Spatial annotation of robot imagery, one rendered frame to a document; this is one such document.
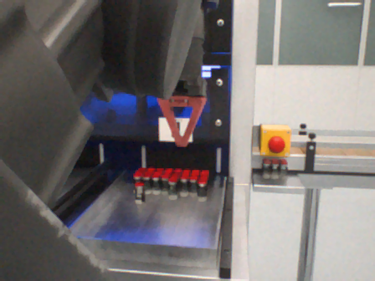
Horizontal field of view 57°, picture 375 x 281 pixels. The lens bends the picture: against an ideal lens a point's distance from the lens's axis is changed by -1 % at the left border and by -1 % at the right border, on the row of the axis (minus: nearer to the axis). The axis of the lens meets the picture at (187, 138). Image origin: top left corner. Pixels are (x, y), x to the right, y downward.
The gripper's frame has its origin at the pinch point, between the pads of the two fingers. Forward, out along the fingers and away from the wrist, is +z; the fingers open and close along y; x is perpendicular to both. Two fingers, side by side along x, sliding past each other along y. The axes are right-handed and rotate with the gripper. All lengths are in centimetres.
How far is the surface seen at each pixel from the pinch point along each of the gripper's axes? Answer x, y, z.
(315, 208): -33, 54, 24
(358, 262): -85, 161, 84
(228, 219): -7.2, 14.1, 16.1
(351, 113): -186, 500, -5
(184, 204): 2.5, 24.0, 16.4
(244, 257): -10.2, 5.2, 19.5
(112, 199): 19.4, 24.5, 16.3
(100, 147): 30, 45, 7
